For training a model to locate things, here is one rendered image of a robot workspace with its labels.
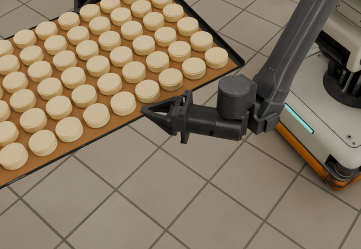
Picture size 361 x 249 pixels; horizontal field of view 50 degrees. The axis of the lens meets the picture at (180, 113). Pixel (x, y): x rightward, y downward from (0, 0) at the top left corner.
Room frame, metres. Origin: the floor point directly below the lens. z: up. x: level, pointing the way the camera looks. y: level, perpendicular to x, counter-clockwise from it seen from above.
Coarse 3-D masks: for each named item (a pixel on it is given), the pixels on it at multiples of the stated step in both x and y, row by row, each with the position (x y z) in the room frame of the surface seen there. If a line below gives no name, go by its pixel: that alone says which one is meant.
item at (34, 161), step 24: (120, 0) 0.87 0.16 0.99; (168, 24) 0.76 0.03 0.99; (72, 48) 0.70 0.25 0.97; (192, 48) 0.67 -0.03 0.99; (24, 72) 0.63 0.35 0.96; (120, 72) 0.61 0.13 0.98; (216, 72) 0.60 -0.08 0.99; (168, 96) 0.54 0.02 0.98; (48, 120) 0.49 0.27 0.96; (120, 120) 0.48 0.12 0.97; (24, 144) 0.43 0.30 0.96; (72, 144) 0.43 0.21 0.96; (0, 168) 0.38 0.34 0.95; (24, 168) 0.38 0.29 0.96
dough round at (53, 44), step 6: (54, 36) 0.72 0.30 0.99; (60, 36) 0.72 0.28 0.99; (48, 42) 0.70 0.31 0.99; (54, 42) 0.70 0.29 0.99; (60, 42) 0.70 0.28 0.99; (66, 42) 0.70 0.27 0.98; (48, 48) 0.68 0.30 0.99; (54, 48) 0.68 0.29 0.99; (60, 48) 0.68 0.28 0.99; (66, 48) 0.69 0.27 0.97; (54, 54) 0.68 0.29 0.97
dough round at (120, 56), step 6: (114, 48) 0.67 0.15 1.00; (120, 48) 0.66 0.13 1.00; (126, 48) 0.66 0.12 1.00; (114, 54) 0.65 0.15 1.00; (120, 54) 0.65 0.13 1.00; (126, 54) 0.64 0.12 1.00; (132, 54) 0.65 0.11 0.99; (114, 60) 0.63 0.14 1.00; (120, 60) 0.63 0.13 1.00; (126, 60) 0.63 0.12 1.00; (132, 60) 0.64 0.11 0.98; (120, 66) 0.62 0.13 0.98
